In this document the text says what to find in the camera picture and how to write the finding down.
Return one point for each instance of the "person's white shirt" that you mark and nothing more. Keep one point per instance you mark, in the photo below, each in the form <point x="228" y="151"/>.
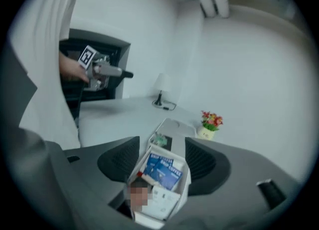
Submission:
<point x="47" y="62"/>

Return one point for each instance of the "person's left forearm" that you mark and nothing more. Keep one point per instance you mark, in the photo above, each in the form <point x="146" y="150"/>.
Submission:
<point x="71" y="68"/>

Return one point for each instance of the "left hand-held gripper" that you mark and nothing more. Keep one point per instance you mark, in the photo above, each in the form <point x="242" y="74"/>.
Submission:
<point x="96" y="74"/>

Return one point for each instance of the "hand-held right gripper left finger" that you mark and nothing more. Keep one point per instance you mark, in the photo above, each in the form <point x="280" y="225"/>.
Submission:
<point x="119" y="160"/>

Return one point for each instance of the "dark framed window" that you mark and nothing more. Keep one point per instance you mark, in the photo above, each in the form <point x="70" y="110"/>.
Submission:
<point x="99" y="40"/>

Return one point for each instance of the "blue coffee packet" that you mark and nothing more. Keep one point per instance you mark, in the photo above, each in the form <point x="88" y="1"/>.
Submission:
<point x="152" y="161"/>
<point x="169" y="176"/>

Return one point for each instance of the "red flowers in white pot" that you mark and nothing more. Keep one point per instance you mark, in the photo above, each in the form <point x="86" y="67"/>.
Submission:
<point x="210" y="124"/>

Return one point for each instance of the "white shade table lamp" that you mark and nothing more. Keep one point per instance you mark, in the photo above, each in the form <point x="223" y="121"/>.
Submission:
<point x="162" y="84"/>

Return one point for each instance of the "white printed paper packet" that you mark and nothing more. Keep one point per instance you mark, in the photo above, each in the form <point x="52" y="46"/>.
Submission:
<point x="162" y="201"/>

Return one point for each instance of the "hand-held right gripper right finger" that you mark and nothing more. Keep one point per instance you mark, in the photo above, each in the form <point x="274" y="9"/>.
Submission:
<point x="202" y="164"/>

